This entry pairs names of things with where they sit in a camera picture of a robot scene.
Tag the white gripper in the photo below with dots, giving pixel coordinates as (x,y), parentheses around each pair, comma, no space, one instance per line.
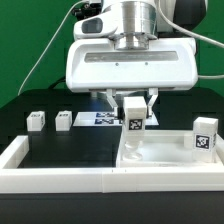
(95,65)

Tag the white square table top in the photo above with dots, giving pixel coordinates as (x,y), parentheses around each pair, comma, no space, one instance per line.
(169,148)

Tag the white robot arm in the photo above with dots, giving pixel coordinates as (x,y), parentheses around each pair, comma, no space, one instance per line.
(136,45)

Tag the white sheet with tags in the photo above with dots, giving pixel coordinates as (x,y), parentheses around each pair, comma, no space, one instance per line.
(96,119)

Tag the white U-shaped fence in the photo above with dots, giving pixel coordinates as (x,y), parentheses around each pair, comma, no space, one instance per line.
(93,180)

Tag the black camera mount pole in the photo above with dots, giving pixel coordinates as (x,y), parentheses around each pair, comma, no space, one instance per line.
(86,10)

